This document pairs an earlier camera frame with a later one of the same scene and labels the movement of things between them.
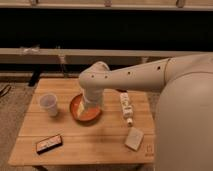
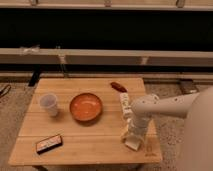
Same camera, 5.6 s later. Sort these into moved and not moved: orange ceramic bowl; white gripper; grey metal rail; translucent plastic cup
Moved: white gripper
Not moved: translucent plastic cup; orange ceramic bowl; grey metal rail
